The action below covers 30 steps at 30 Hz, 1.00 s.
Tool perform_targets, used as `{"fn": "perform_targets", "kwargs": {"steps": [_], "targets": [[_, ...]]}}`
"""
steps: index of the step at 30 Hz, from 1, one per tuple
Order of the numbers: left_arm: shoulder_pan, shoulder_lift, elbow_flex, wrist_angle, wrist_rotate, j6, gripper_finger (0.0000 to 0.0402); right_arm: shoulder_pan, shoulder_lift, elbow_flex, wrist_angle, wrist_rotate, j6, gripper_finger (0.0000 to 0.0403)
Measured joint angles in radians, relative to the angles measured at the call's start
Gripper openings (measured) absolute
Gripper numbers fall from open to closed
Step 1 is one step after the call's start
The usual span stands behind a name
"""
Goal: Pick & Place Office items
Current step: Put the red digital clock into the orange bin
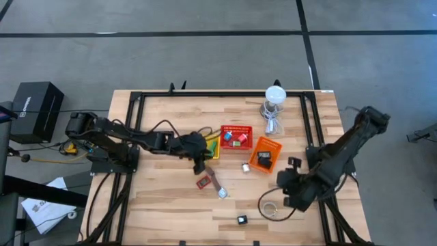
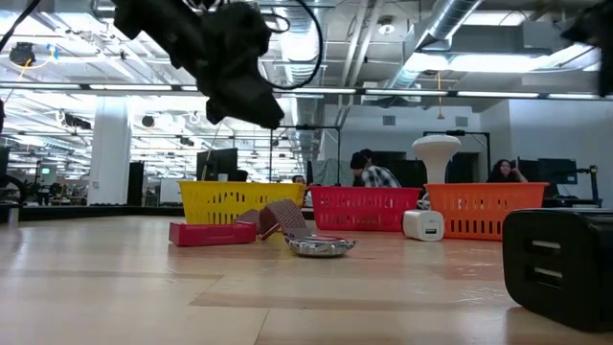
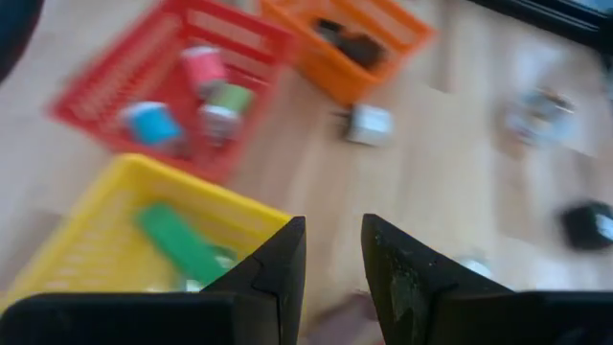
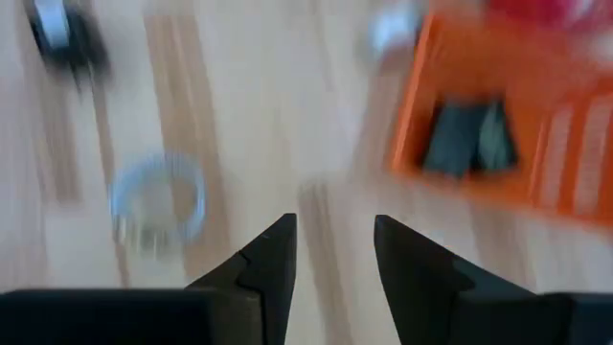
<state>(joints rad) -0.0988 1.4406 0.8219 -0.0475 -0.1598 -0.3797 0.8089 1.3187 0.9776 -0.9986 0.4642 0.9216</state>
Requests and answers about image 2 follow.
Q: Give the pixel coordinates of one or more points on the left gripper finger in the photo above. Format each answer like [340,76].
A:
[254,110]

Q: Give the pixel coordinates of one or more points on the small red digital clock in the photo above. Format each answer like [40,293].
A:
[211,234]

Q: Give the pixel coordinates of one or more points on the white USB charger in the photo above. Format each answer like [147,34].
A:
[424,225]

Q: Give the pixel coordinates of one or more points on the black USB charger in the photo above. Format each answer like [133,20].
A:
[565,268]

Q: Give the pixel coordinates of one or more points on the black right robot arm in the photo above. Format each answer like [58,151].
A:
[594,24]

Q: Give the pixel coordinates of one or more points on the black monitor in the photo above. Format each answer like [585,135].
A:
[218,163]

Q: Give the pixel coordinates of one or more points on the person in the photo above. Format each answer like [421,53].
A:
[299,179]
[242,176]
[503,172]
[380,177]

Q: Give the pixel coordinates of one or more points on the yellow plastic basket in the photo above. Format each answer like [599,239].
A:
[215,201]

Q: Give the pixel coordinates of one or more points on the gray cloth cover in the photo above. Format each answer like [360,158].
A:
[330,172]

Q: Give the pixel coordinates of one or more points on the black tall cabinet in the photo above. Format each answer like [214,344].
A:
[135,184]

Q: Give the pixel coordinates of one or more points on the red plastic basket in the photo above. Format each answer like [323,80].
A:
[364,208]

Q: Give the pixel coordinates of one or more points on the white building column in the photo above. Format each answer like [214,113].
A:
[109,153]

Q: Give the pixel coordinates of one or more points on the white mushroom table lamp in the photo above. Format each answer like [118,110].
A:
[437,148]

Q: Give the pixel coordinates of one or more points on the ceiling light strip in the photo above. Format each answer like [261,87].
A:
[48,86]

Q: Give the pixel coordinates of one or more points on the black round ceiling device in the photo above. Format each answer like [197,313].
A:
[21,53]

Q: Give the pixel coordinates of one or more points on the orange plastic basket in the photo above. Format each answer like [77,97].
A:
[488,206]

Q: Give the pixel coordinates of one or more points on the black desk monitors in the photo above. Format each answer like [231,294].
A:
[555,172]

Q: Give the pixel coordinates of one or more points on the silver ventilation duct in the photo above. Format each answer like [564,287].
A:
[301,57]
[450,14]

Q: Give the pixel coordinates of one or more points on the black table frame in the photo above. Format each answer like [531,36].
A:
[96,213]

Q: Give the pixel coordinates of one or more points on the black metal frame stand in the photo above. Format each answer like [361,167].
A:
[479,132]

